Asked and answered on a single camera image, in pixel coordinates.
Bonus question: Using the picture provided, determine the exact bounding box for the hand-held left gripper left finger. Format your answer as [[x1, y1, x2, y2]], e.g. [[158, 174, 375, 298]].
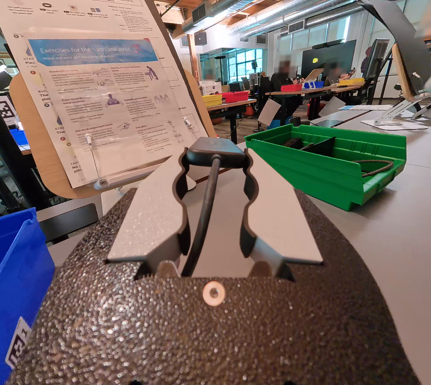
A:
[[106, 147, 191, 275]]

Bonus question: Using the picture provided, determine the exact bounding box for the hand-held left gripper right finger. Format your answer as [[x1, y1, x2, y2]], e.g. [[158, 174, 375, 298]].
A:
[[240, 149, 324, 278]]

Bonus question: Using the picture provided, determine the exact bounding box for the green plastic bin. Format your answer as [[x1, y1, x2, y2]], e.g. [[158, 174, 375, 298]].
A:
[[244, 124, 407, 211]]

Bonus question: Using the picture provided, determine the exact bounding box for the dark grey usb hub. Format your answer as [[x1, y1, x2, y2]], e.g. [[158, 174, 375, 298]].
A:
[[181, 137, 247, 277]]

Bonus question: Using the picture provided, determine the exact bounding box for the braided cable with grey plugs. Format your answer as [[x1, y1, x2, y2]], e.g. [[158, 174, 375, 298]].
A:
[[361, 160, 394, 178]]

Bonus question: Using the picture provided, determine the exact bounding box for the black bin divider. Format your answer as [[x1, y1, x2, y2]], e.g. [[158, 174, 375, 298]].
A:
[[299, 137, 337, 157]]

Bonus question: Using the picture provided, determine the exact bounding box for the white panel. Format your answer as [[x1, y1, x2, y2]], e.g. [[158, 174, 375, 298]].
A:
[[257, 99, 281, 131]]

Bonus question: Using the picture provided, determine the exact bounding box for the laminated sheet with blue header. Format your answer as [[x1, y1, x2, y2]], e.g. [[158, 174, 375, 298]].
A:
[[27, 37, 189, 187]]

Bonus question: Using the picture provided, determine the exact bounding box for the wooden work table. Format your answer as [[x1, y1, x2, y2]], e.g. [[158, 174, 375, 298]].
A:
[[205, 98, 258, 143]]

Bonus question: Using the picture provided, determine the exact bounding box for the black white fiducial tag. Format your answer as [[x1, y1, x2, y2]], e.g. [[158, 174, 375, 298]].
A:
[[0, 94, 17, 126]]

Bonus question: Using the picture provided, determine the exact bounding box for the white instruction sheet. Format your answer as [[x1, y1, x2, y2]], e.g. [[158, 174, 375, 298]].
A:
[[0, 0, 209, 189]]

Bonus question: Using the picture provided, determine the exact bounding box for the black wall screen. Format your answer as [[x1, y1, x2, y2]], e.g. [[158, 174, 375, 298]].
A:
[[301, 39, 357, 80]]

